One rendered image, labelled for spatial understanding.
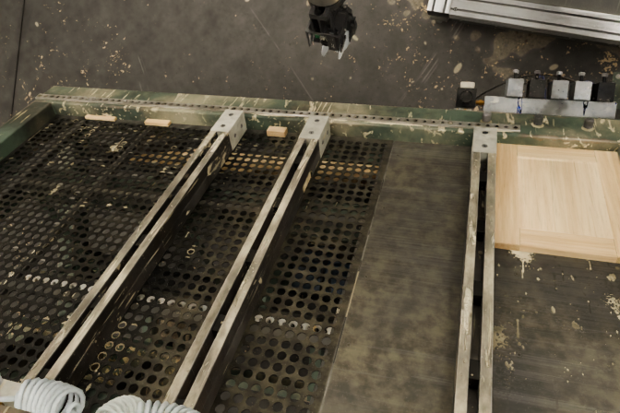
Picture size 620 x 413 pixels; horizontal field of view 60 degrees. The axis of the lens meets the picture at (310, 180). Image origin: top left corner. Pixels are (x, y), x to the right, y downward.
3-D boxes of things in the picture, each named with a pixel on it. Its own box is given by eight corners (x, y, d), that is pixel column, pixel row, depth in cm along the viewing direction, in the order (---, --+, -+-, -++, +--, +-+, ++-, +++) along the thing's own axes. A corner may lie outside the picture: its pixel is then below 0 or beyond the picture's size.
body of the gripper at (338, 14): (307, 48, 112) (298, 10, 101) (320, 15, 114) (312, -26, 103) (343, 54, 110) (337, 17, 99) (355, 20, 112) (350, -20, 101)
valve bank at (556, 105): (616, 76, 171) (640, 69, 149) (611, 122, 173) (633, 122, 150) (455, 70, 185) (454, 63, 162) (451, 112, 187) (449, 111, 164)
